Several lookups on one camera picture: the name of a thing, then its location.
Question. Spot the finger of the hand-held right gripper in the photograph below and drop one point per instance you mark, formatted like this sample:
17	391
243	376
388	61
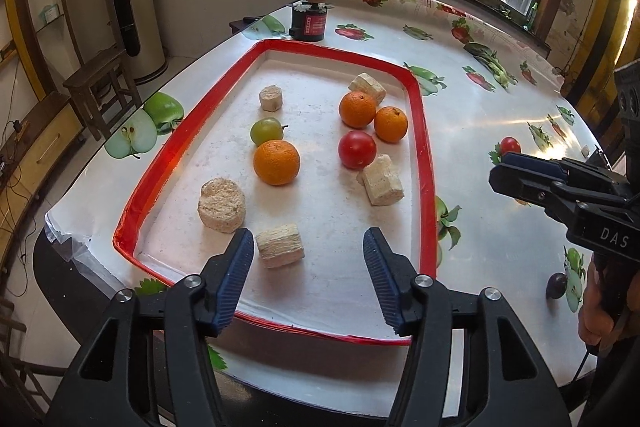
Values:
520	184
535	164

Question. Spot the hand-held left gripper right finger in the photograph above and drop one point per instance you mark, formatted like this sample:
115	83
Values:
382	287

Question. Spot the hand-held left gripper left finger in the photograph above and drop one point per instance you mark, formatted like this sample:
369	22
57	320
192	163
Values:
232	287

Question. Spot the red tomato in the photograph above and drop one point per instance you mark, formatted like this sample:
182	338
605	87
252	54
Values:
357	149
510	144

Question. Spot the beige rice cake piece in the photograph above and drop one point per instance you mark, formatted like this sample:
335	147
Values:
221	205
367	88
271	97
280	246
382	180

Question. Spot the red rimmed white tray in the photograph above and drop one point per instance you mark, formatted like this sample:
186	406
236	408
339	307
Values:
310	207

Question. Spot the orange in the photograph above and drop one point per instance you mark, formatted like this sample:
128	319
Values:
357	109
391	124
276	162

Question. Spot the person's right hand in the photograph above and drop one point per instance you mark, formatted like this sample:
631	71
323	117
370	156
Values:
590	307

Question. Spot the fruit print tablecloth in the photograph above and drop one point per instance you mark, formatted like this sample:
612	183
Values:
500	232

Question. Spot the dark purple plum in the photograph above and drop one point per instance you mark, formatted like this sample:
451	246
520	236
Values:
556	285

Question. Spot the green bottle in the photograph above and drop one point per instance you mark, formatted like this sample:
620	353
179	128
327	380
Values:
531	17

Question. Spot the green grape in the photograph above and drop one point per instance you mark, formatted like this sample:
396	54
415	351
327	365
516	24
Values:
266	130

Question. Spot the wooden chair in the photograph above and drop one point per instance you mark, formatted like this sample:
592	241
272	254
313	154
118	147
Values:
15	347

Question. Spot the low wooden cabinet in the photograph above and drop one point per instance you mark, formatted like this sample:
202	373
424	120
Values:
40	147

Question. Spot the wooden stool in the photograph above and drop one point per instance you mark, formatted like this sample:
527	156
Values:
95	77

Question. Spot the black jar with red label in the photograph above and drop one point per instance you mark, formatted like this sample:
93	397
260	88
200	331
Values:
309	24

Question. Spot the small pale green box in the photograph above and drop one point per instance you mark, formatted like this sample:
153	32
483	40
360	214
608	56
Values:
50	13

